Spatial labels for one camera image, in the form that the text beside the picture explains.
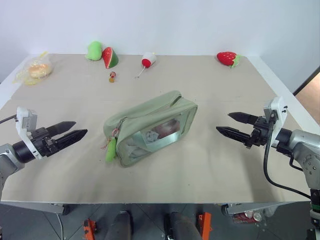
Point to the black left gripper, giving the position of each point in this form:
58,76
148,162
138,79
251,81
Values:
42,143

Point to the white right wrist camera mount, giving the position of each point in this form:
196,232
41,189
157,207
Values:
277,117

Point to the red white plush cup toy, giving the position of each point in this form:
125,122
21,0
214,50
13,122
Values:
148,60

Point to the red plush strawberry toy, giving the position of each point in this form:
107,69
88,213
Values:
226,58

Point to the green plush mango toy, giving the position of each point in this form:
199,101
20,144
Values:
94,50

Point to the bread in plastic bag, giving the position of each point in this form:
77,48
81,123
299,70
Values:
37,70

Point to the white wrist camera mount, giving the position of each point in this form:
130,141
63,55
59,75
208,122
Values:
24,125
277,117

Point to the orange black stand bracket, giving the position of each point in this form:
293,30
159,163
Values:
88,228
205,222

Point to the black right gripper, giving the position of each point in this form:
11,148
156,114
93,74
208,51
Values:
260,132

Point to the crushed red soda can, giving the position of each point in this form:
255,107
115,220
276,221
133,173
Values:
246,217

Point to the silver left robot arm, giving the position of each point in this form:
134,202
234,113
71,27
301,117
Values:
8,155

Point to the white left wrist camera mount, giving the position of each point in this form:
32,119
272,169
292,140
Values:
24,125

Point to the dark rounded robot foot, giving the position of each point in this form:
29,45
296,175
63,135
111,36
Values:
183,226
119,225

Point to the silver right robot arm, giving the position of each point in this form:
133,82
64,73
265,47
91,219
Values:
301,155

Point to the green zip pouch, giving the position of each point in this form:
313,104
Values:
152,125

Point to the plush watermelon slice toy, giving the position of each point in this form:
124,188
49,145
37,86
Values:
110,57

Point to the beige table cloth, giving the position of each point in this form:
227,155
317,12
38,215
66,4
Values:
150,105

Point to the green plush zipper charm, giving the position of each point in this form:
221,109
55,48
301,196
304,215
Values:
111,151

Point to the small red doll figurine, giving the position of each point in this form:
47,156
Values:
113,77

